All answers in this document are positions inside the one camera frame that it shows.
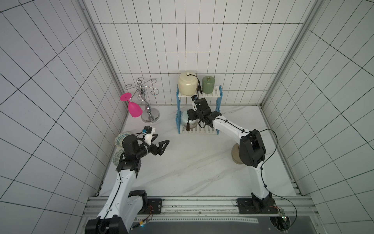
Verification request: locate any light blue tea canister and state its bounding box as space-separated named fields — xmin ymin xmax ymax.
xmin=181 ymin=110 xmax=199 ymax=130

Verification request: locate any green ceramic tea canister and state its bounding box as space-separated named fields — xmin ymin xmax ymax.
xmin=202 ymin=76 xmax=215 ymax=94

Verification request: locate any brown ceramic tea canister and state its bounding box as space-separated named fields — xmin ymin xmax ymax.
xmin=231 ymin=143 xmax=243 ymax=165

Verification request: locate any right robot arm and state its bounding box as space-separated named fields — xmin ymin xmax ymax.
xmin=188 ymin=95 xmax=272 ymax=213

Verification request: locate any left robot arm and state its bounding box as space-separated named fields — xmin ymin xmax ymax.
xmin=84 ymin=133 xmax=170 ymax=234

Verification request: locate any blue white wooden shelf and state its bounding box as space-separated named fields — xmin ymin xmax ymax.
xmin=176 ymin=86 xmax=223 ymax=135

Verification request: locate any cream ceramic tea canister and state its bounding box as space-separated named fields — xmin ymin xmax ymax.
xmin=178 ymin=72 xmax=203 ymax=96

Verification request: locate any chrome glass holder stand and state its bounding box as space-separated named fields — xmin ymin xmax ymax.
xmin=135 ymin=77 xmax=160 ymax=123

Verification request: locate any pink plastic wine glass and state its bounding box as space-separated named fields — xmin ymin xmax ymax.
xmin=120 ymin=93 xmax=143 ymax=118

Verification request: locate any yellow blue patterned bowl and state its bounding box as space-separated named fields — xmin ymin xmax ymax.
xmin=115 ymin=132 xmax=131 ymax=148

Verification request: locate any green patterned bowl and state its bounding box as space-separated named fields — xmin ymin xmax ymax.
xmin=112 ymin=149 xmax=124 ymax=166

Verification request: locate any left base wiring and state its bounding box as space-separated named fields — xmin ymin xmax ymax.
xmin=128 ymin=204 xmax=154 ymax=230

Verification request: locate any base wiring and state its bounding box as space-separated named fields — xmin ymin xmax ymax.
xmin=270 ymin=214 xmax=293 ymax=232
xmin=128 ymin=204 xmax=154 ymax=230

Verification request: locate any right base wiring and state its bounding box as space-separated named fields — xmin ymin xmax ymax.
xmin=270 ymin=214 xmax=293 ymax=232

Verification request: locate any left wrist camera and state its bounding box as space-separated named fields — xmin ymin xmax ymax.
xmin=143 ymin=126 xmax=155 ymax=145

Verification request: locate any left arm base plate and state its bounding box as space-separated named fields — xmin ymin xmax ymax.
xmin=138 ymin=199 xmax=163 ymax=215

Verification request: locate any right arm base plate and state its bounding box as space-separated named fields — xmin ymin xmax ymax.
xmin=235 ymin=198 xmax=278 ymax=215

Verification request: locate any aluminium mounting rail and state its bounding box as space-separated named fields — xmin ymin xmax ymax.
xmin=81 ymin=195 xmax=319 ymax=224

